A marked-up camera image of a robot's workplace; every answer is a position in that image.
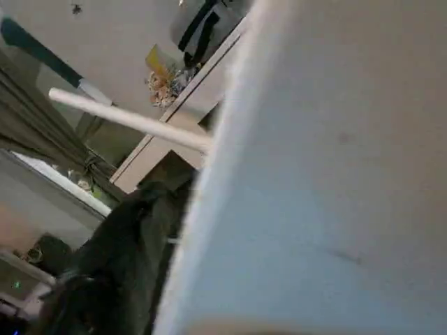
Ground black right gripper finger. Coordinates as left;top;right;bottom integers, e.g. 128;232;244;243
38;180;200;335

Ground small colourful figurines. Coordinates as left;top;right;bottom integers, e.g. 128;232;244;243
145;43;182;82

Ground white plastic table leg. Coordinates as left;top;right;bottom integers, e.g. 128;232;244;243
47;87;214;153
152;0;447;335

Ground grey brown curtain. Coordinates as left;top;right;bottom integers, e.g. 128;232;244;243
0;49;124;204

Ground grey bag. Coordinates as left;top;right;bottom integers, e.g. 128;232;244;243
170;0;242;68

